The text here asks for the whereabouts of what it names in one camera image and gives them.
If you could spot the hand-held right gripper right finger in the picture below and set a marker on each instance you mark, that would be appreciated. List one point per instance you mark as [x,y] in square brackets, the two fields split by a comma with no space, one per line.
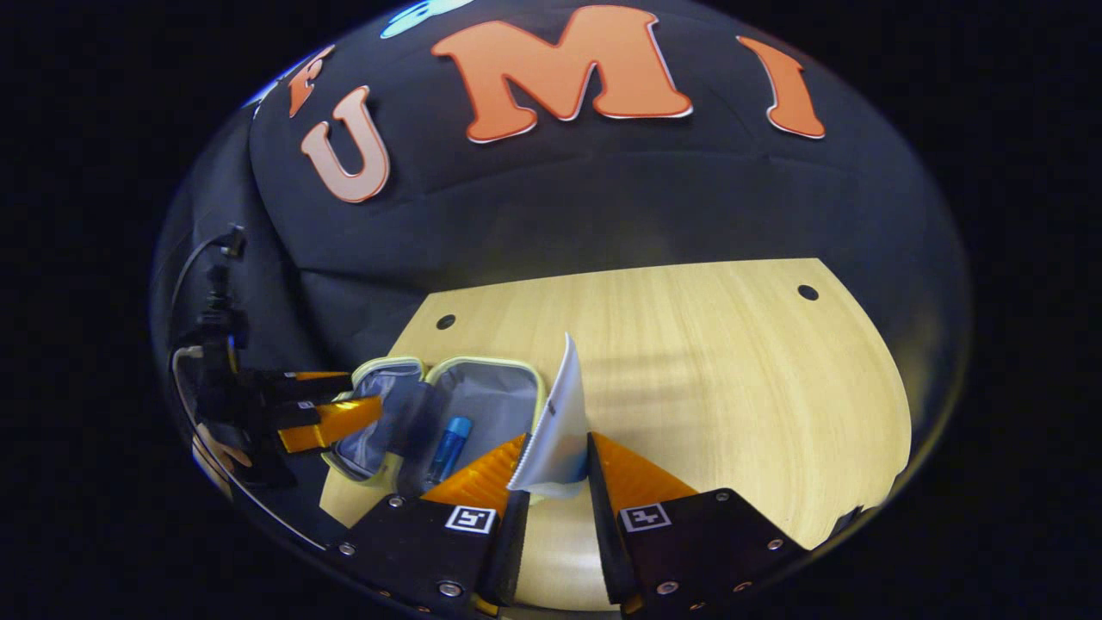
[603,534]

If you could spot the white skin care tube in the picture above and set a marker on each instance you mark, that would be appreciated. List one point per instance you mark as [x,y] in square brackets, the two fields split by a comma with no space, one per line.
[560,430]

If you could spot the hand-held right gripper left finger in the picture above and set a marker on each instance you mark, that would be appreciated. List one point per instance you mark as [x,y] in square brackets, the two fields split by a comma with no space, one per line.
[515,542]

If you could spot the black backdrop cloth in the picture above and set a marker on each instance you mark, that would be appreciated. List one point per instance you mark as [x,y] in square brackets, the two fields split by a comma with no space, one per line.
[603,198]

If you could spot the teal skin care tube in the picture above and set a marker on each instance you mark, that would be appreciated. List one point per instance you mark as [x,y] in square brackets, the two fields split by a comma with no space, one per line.
[449,448]

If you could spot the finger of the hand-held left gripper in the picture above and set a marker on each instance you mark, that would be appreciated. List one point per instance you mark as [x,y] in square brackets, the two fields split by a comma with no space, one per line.
[336,424]
[306,385]

